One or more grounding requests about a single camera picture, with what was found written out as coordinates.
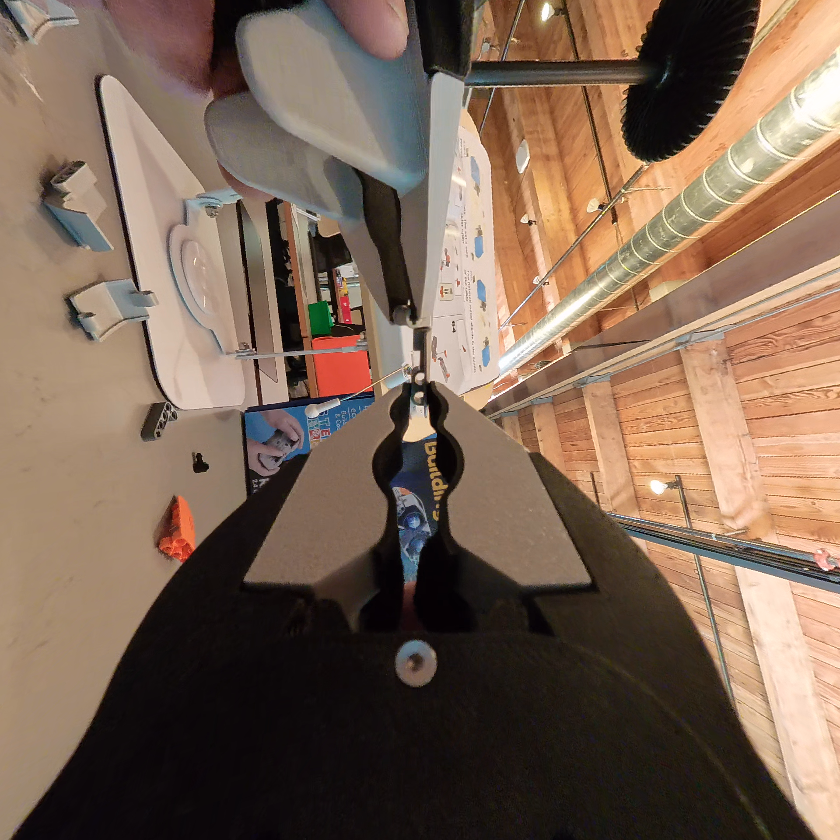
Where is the light grey hinged panel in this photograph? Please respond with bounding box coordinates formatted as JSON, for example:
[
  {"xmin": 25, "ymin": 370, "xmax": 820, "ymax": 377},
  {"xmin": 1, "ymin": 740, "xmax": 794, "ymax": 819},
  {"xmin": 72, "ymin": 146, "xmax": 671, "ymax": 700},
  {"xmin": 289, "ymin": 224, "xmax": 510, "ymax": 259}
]
[{"xmin": 67, "ymin": 279, "xmax": 160, "ymax": 343}]

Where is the dark grey angled beam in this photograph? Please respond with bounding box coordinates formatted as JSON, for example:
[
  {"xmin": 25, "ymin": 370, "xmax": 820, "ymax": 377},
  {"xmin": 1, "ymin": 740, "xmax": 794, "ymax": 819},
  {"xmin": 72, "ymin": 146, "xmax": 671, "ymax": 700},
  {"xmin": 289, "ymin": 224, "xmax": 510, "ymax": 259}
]
[{"xmin": 140, "ymin": 402, "xmax": 179, "ymax": 442}]

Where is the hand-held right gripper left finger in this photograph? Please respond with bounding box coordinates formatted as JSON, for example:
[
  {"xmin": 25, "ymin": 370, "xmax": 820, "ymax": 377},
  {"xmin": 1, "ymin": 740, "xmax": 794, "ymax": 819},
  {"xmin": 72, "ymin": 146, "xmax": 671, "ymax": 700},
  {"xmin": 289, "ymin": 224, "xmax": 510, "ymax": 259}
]
[{"xmin": 243, "ymin": 386, "xmax": 408, "ymax": 630}]

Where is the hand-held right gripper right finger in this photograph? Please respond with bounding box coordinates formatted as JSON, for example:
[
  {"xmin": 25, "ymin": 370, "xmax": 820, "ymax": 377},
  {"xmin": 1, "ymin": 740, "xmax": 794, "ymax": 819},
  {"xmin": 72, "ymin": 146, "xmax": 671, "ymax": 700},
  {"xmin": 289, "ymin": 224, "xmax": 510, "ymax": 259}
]
[{"xmin": 430, "ymin": 384, "xmax": 593, "ymax": 592}]

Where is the instruction booklet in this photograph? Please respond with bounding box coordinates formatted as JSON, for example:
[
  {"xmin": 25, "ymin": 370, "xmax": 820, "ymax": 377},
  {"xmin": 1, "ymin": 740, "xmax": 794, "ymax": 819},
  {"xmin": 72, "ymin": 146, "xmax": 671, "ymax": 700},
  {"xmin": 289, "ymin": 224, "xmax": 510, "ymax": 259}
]
[{"xmin": 430, "ymin": 125, "xmax": 505, "ymax": 396}]

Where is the bluish grey curved panel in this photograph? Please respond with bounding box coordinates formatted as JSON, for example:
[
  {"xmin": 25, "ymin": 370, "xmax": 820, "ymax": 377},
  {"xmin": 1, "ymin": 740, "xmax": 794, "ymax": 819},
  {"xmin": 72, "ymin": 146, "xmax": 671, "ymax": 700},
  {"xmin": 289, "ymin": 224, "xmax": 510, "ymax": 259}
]
[{"xmin": 41, "ymin": 159, "xmax": 116, "ymax": 253}]

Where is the orange crate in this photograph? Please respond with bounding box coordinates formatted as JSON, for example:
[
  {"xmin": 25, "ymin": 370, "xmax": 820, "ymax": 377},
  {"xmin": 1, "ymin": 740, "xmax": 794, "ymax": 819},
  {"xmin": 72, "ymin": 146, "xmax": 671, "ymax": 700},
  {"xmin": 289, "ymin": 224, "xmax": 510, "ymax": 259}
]
[{"xmin": 311, "ymin": 335, "xmax": 370, "ymax": 399}]

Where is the light grey panel piece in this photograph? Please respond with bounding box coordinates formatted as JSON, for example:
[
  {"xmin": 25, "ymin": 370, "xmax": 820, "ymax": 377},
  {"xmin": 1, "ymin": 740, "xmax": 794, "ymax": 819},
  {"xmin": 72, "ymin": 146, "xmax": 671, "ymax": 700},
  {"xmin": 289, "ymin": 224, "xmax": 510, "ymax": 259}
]
[{"xmin": 0, "ymin": 0, "xmax": 80, "ymax": 45}]

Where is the person's left hand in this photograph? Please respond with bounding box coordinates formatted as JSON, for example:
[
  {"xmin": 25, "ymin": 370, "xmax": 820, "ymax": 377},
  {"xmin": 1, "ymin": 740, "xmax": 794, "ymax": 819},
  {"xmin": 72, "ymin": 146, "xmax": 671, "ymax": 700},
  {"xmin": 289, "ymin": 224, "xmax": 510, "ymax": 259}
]
[{"xmin": 105, "ymin": 0, "xmax": 412, "ymax": 99}]

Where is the orange wedge panel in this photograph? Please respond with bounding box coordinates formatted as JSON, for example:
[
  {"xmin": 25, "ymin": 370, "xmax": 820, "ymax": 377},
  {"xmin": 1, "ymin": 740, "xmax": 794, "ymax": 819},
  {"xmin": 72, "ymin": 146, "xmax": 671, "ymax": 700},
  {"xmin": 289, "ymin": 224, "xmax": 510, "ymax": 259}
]
[{"xmin": 156, "ymin": 495, "xmax": 197, "ymax": 563}]

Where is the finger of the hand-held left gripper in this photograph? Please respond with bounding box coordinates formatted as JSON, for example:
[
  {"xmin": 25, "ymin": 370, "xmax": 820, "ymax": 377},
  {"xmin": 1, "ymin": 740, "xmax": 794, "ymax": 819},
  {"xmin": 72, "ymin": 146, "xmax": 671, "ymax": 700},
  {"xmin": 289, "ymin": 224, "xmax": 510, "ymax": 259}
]
[
  {"xmin": 341, "ymin": 171, "xmax": 417, "ymax": 325},
  {"xmin": 415, "ymin": 72, "xmax": 466, "ymax": 328}
]

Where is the silver air duct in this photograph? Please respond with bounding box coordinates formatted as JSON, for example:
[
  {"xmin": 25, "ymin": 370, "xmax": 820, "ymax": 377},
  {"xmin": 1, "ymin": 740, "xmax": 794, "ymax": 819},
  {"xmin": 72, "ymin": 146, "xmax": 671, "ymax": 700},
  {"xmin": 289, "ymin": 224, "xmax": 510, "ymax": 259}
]
[{"xmin": 499, "ymin": 46, "xmax": 840, "ymax": 376}]

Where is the thin black pin grey ball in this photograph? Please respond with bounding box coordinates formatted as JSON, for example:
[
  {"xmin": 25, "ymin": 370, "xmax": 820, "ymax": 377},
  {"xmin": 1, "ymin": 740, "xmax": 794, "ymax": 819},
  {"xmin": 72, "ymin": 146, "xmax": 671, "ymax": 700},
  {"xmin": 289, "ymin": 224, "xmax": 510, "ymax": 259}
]
[{"xmin": 410, "ymin": 308, "xmax": 435, "ymax": 385}]

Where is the dark blue robot kit box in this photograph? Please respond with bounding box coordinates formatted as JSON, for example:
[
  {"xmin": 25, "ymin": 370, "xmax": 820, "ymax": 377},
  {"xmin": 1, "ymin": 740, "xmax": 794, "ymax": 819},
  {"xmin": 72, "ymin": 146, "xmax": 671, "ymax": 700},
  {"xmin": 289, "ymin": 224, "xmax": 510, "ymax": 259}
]
[{"xmin": 244, "ymin": 392, "xmax": 439, "ymax": 586}]

